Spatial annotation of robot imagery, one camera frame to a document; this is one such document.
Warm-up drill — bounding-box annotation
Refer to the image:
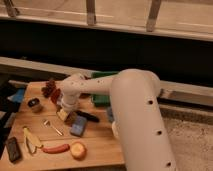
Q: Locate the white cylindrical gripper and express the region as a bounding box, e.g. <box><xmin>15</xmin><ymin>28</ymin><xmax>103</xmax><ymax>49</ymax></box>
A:
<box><xmin>57</xmin><ymin>95</ymin><xmax>79</xmax><ymax>121</ymax></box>

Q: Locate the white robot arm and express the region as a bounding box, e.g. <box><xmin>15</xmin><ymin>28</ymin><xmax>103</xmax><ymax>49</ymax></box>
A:
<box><xmin>60</xmin><ymin>69</ymin><xmax>178</xmax><ymax>171</ymax></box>

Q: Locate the blue plastic cup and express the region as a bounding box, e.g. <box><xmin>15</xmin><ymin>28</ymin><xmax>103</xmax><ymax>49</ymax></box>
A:
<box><xmin>106</xmin><ymin>107</ymin><xmax>114</xmax><ymax>123</ymax></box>

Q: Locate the blue sponge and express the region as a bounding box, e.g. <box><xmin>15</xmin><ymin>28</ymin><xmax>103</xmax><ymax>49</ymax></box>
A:
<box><xmin>70</xmin><ymin>116</ymin><xmax>87</xmax><ymax>137</ymax></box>

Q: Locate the brown grape bunch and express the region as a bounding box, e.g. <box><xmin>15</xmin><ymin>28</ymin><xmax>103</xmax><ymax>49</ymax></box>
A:
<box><xmin>41</xmin><ymin>79</ymin><xmax>56</xmax><ymax>98</ymax></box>

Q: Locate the wooden table board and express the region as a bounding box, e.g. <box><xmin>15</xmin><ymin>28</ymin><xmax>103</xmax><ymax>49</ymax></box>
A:
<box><xmin>0</xmin><ymin>82</ymin><xmax>123</xmax><ymax>171</ymax></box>

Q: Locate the small dark lidded jar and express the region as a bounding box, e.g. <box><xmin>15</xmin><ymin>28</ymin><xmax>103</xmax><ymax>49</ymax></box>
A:
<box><xmin>27</xmin><ymin>98</ymin><xmax>42</xmax><ymax>113</ymax></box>

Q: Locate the red sausage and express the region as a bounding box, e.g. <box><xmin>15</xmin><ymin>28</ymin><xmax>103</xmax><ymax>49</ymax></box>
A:
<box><xmin>42</xmin><ymin>144</ymin><xmax>70</xmax><ymax>154</ymax></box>

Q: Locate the green plastic bin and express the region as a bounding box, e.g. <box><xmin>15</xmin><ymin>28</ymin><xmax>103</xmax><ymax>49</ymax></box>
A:
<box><xmin>91</xmin><ymin>71</ymin><xmax>117</xmax><ymax>107</ymax></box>

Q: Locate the yellow red apple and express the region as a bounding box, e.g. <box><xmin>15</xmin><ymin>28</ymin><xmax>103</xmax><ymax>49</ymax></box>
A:
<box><xmin>70</xmin><ymin>142</ymin><xmax>87</xmax><ymax>160</ymax></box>

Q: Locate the yellow banana peel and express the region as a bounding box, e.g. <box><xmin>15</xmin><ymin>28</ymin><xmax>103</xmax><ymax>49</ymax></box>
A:
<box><xmin>23</xmin><ymin>126</ymin><xmax>43</xmax><ymax>155</ymax></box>

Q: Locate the blue cloth at edge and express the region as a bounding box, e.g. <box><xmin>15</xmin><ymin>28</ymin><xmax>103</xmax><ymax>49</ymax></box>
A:
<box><xmin>8</xmin><ymin>88</ymin><xmax>25</xmax><ymax>103</ymax></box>

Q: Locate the black rectangular block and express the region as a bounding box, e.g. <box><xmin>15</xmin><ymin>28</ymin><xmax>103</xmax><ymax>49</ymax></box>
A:
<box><xmin>6</xmin><ymin>137</ymin><xmax>22</xmax><ymax>163</ymax></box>

